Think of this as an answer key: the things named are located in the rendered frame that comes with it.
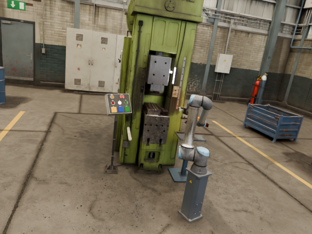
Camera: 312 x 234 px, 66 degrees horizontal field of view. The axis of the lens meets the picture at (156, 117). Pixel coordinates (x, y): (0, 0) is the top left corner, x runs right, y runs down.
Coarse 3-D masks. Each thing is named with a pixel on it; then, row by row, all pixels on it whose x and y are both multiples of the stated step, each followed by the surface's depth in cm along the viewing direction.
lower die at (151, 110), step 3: (150, 102) 400; (144, 105) 392; (150, 105) 382; (156, 105) 387; (147, 108) 367; (150, 108) 365; (153, 108) 367; (156, 108) 366; (147, 111) 360; (150, 111) 361; (153, 111) 361; (156, 111) 362; (159, 111) 363; (153, 114) 363; (156, 114) 364
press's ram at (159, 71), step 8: (152, 56) 337; (160, 56) 346; (152, 64) 340; (160, 64) 342; (168, 64) 344; (152, 72) 344; (160, 72) 346; (168, 72) 347; (152, 80) 347; (160, 80) 349; (168, 80) 351
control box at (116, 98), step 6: (108, 96) 325; (114, 96) 331; (120, 96) 336; (126, 96) 341; (108, 102) 324; (114, 102) 328; (108, 108) 323; (108, 114) 324; (114, 114) 330; (120, 114) 338
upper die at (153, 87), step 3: (147, 84) 380; (150, 84) 350; (153, 84) 349; (150, 87) 350; (153, 87) 350; (156, 87) 351; (159, 87) 352; (162, 87) 353; (150, 90) 351; (153, 90) 352; (156, 90) 352; (159, 90) 353; (162, 90) 354
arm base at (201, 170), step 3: (192, 165) 276; (195, 165) 271; (198, 165) 268; (192, 168) 274; (195, 168) 270; (198, 168) 269; (201, 168) 268; (204, 168) 270; (192, 171) 273; (195, 171) 269; (198, 171) 269; (201, 171) 268; (204, 171) 269; (207, 171) 274; (198, 174) 269; (201, 174) 268; (204, 174) 270
